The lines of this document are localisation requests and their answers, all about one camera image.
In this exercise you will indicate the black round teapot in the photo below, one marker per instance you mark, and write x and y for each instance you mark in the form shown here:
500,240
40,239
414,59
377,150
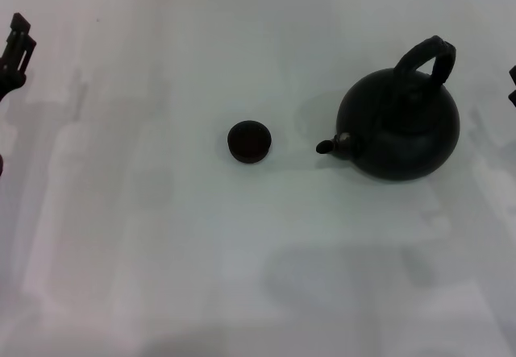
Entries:
403,139

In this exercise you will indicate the dark small teacup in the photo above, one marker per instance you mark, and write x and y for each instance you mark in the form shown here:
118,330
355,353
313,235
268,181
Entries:
249,143

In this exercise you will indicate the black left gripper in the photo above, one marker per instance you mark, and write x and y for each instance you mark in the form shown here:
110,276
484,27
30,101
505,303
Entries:
8,81

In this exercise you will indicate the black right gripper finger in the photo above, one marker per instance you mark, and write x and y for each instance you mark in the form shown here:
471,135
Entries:
513,87

